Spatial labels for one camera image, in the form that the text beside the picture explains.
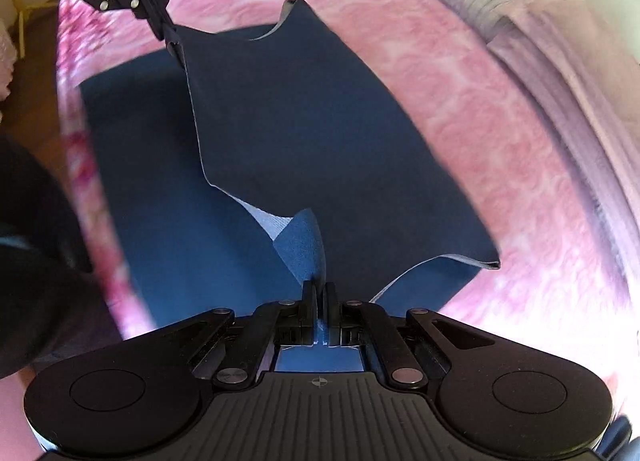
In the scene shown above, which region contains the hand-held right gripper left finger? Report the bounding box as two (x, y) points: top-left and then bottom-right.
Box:
(124, 281), (321, 390)

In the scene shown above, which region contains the pink pillow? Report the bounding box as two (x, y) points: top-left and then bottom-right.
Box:
(487, 0), (640, 302)

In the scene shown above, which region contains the pink floral blanket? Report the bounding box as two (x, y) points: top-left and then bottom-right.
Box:
(55, 0), (636, 422)

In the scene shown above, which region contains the person's dark clothing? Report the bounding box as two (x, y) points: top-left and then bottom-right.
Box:
(0, 131), (98, 379)

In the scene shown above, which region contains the navy blue cloth garment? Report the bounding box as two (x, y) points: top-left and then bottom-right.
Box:
(80, 0), (502, 372)

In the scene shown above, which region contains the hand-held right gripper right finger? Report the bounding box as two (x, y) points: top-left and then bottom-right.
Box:
(324, 282), (507, 388)

